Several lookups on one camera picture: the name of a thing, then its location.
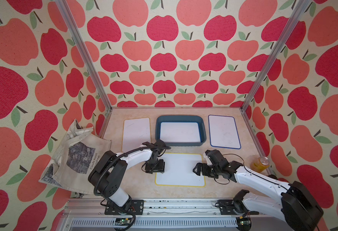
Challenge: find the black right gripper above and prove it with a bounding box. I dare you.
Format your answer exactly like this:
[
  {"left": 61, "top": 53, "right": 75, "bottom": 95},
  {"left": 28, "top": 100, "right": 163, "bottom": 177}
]
[{"left": 191, "top": 162, "right": 219, "bottom": 178}]

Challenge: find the yellow-framed whiteboard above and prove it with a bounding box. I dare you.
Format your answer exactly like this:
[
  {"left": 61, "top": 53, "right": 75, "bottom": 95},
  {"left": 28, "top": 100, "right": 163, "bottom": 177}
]
[
  {"left": 155, "top": 153, "right": 205, "bottom": 188},
  {"left": 122, "top": 117, "right": 151, "bottom": 152}
]

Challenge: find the blue-framed whiteboard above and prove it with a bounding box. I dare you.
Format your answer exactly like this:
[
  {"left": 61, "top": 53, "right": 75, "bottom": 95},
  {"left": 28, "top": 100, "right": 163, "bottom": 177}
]
[
  {"left": 159, "top": 122, "right": 201, "bottom": 143},
  {"left": 208, "top": 115, "right": 241, "bottom": 149}
]

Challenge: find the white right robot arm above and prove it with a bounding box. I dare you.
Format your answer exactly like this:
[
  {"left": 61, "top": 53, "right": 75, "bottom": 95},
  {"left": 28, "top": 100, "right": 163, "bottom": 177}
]
[{"left": 193, "top": 150, "right": 324, "bottom": 231}]

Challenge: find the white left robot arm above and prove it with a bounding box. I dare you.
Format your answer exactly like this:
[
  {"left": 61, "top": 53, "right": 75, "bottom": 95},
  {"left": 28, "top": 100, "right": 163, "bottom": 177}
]
[{"left": 88, "top": 140, "right": 171, "bottom": 214}]

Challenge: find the orange drink can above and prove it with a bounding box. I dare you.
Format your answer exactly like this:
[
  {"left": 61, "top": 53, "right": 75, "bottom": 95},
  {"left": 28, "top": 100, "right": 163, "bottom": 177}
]
[{"left": 250, "top": 157, "right": 270, "bottom": 173}]

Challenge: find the beige printed tote bag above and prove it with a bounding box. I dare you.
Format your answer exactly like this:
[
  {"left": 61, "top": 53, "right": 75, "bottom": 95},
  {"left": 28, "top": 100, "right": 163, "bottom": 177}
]
[{"left": 39, "top": 120, "right": 112, "bottom": 194}]

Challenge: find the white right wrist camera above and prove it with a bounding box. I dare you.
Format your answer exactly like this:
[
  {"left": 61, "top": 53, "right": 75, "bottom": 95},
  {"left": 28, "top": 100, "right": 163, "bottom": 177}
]
[{"left": 203, "top": 154, "right": 213, "bottom": 166}]

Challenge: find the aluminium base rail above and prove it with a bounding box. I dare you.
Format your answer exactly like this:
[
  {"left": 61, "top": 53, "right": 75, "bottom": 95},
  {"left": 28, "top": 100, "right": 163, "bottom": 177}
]
[{"left": 53, "top": 198, "right": 291, "bottom": 231}]

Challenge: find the left aluminium frame post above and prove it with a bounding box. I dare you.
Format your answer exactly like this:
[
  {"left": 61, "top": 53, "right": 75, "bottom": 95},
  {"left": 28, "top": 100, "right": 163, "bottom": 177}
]
[{"left": 55, "top": 0, "right": 112, "bottom": 113}]

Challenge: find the aluminium frame post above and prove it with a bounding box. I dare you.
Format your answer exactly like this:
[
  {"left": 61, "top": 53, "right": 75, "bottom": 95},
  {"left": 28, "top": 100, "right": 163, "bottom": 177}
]
[
  {"left": 240, "top": 0, "right": 312, "bottom": 115},
  {"left": 55, "top": 0, "right": 112, "bottom": 113}
]

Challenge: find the right aluminium frame post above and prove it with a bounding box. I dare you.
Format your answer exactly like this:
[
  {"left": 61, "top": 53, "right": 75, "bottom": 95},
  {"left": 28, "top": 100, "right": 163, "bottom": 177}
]
[{"left": 240, "top": 0, "right": 312, "bottom": 115}]

